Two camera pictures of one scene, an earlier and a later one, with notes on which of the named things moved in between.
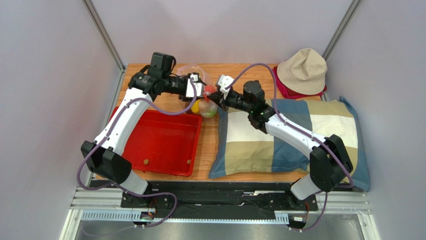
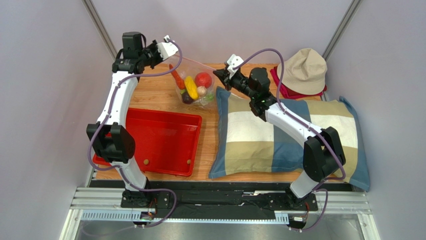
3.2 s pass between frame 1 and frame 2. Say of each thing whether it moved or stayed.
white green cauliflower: moved
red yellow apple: moved
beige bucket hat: stayed
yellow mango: moved
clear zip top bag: moved
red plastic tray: stayed
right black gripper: moved
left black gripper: moved
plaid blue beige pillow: stayed
